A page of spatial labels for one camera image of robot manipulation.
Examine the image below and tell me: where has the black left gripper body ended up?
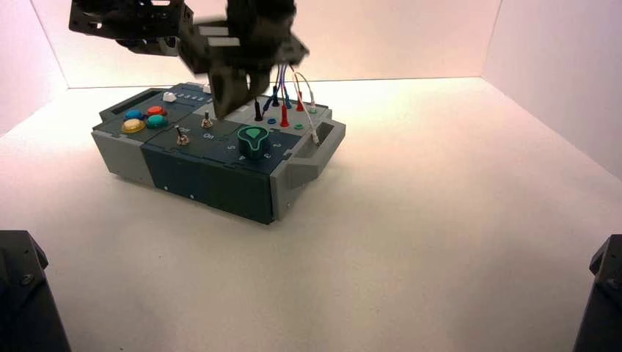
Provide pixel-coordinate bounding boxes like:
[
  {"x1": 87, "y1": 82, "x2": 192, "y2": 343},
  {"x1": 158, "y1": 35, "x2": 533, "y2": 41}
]
[{"x1": 67, "y1": 0, "x2": 195, "y2": 57}]

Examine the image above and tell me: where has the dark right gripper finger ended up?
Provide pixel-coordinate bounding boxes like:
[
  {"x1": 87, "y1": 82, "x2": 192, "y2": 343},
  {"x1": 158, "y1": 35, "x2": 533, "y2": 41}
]
[
  {"x1": 249, "y1": 70, "x2": 271, "y2": 98},
  {"x1": 210, "y1": 67, "x2": 254, "y2": 121}
]

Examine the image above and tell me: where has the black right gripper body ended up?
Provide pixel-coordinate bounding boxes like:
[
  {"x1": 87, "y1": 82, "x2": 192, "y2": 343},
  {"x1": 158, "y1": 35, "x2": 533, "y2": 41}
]
[{"x1": 178, "y1": 0, "x2": 310, "y2": 76}]

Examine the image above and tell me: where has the green rotary knob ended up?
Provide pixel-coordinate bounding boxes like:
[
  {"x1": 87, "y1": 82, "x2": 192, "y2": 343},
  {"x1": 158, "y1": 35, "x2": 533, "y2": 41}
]
[{"x1": 236, "y1": 125, "x2": 271, "y2": 161}]

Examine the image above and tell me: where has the grey and teal task box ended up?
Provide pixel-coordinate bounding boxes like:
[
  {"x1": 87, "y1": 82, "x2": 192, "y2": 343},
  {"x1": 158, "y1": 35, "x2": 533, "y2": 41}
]
[{"x1": 91, "y1": 82, "x2": 347, "y2": 226}]

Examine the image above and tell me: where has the black banana plug cable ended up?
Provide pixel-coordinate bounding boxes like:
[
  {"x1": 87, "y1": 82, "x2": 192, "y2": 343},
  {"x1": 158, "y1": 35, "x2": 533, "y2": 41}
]
[{"x1": 253, "y1": 84, "x2": 282, "y2": 122}]

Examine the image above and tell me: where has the blue banana plug cable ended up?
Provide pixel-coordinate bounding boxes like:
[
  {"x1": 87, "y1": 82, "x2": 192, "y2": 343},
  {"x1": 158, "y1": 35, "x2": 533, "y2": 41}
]
[{"x1": 262, "y1": 64, "x2": 293, "y2": 117}]

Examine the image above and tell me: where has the red banana plug cable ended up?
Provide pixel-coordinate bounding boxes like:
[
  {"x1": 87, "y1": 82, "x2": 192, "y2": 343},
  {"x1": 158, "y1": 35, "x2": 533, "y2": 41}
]
[{"x1": 279, "y1": 64, "x2": 306, "y2": 128}]

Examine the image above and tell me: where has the white banana plug cable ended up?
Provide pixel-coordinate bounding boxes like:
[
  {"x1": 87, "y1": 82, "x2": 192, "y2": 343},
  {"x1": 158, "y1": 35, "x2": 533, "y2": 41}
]
[{"x1": 293, "y1": 71, "x2": 321, "y2": 144}]

